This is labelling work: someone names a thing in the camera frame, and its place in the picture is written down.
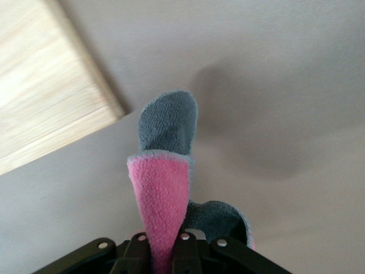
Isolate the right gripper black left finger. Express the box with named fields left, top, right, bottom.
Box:
left=31, top=232, right=153, bottom=274

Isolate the pink and grey cloth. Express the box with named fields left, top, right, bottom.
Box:
left=126, top=90, right=256, bottom=274

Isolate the bamboo cutting board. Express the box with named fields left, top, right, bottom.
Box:
left=0, top=0, right=128, bottom=176

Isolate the brown leather table mat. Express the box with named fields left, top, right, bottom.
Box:
left=0, top=0, right=365, bottom=274

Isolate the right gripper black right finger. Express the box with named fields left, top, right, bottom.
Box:
left=171, top=232, right=291, bottom=274

